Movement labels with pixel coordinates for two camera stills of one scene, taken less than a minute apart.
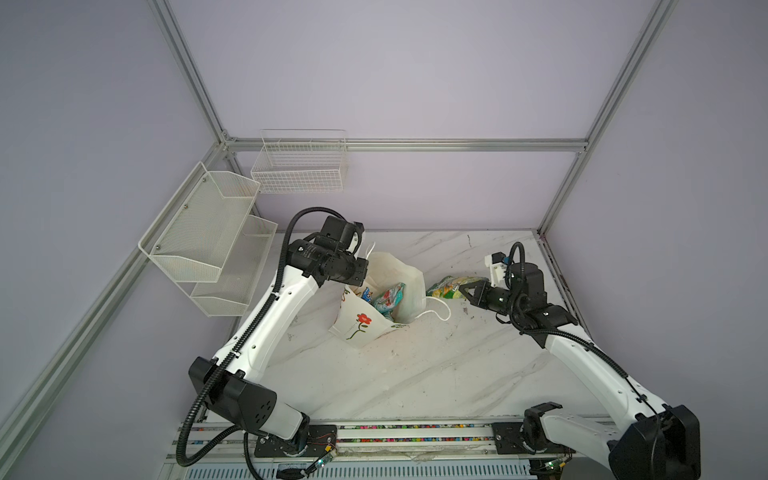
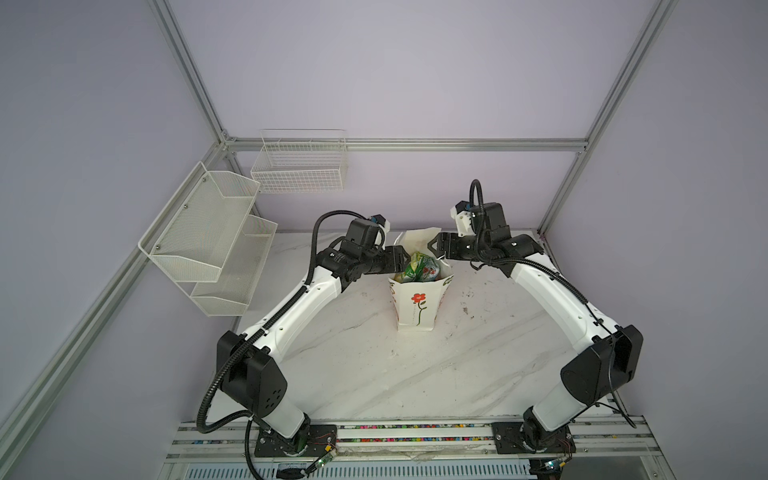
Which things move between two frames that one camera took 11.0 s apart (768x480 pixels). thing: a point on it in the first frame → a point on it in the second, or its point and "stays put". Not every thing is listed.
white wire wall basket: x=301 y=161 stays put
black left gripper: x=358 y=277 → x=394 y=255
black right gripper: x=479 y=287 → x=442 y=239
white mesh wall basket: x=209 y=242 stays put
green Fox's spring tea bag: x=449 y=287 → x=422 y=267
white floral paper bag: x=360 y=325 → x=416 y=304
